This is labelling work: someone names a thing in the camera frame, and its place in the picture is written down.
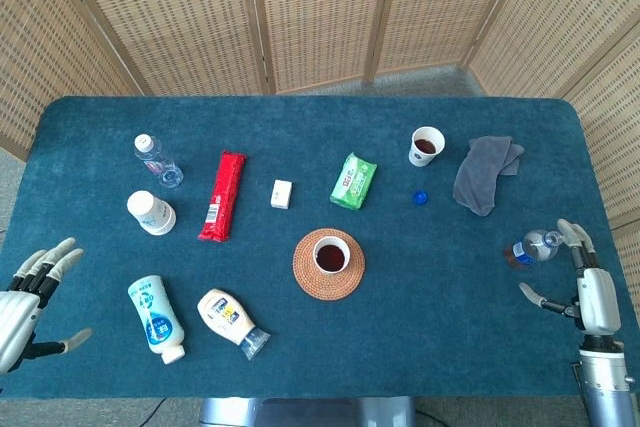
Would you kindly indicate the cola bottle with blue label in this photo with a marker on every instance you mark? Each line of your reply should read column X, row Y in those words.
column 535, row 247

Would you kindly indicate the paper cup with green flower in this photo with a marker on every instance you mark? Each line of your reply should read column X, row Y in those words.
column 330, row 256

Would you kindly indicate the red snack package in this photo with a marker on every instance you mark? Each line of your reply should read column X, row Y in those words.
column 222, row 197

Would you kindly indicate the small white box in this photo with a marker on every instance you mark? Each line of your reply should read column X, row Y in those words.
column 281, row 194

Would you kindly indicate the green tissue pack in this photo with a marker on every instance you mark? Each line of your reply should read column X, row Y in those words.
column 353, row 181

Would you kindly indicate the round woven rattan coaster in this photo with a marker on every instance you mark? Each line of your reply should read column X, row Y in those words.
column 325, row 289

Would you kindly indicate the paper cup with blue flower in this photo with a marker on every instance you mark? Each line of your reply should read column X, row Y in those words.
column 425, row 147

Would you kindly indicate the bamboo folding screen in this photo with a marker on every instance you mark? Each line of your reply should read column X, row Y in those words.
column 320, row 12

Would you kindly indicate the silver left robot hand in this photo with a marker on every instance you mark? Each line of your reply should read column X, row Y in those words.
column 17, row 317

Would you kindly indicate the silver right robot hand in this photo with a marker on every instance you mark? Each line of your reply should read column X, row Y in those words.
column 600, row 302

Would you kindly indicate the clear water bottle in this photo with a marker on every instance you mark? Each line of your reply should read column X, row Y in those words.
column 157, row 161

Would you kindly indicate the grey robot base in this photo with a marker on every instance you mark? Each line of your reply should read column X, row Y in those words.
column 305, row 413

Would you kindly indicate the mayonnaise squeeze bottle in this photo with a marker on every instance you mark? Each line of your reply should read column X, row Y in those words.
column 225, row 314

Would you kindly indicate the blue bottle cap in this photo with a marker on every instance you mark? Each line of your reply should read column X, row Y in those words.
column 420, row 197

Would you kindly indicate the light blue white bottle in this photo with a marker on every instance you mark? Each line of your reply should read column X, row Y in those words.
column 155, row 317

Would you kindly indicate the grey cloth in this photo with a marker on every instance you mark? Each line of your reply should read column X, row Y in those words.
column 482, row 177

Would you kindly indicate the blue tablecloth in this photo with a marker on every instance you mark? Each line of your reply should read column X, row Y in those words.
column 450, row 322

